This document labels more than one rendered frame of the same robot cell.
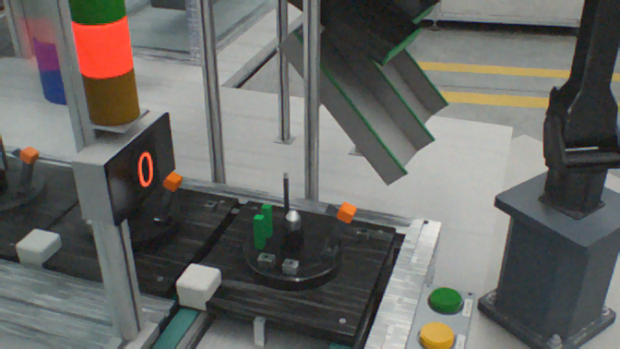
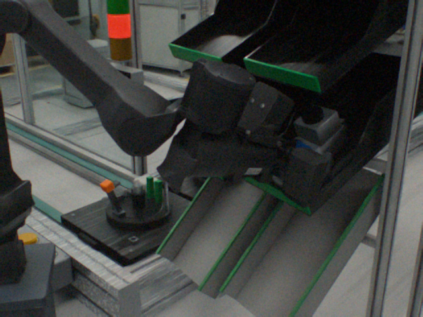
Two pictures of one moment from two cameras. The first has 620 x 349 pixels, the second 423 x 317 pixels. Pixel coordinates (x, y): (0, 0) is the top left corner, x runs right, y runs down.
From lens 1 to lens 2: 1.55 m
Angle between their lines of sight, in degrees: 98
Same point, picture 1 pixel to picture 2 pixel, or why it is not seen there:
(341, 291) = (94, 220)
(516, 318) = not seen: outside the picture
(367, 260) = (108, 236)
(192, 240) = (190, 191)
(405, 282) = (82, 253)
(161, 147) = not seen: hidden behind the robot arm
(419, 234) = (117, 273)
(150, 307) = not seen: hidden behind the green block
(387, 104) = (243, 244)
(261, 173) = (340, 290)
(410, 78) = (318, 293)
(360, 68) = (269, 204)
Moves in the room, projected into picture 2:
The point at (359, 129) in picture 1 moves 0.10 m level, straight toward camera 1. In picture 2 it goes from (195, 209) to (149, 196)
